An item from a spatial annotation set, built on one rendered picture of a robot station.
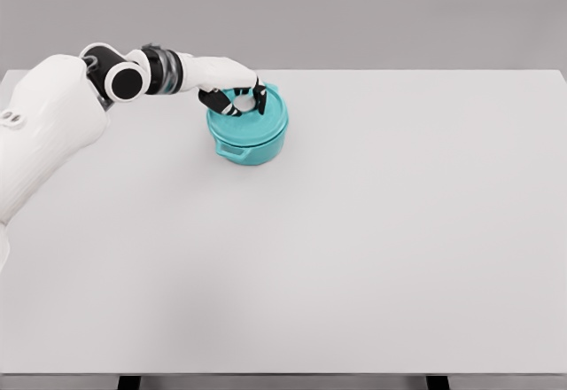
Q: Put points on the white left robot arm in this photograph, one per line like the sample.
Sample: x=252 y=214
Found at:
x=53 y=111

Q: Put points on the teal pot lid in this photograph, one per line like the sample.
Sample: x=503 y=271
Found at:
x=266 y=122

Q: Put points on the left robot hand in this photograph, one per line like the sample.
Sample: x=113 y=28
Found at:
x=223 y=72

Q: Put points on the teal pot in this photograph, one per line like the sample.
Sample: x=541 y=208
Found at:
x=261 y=153

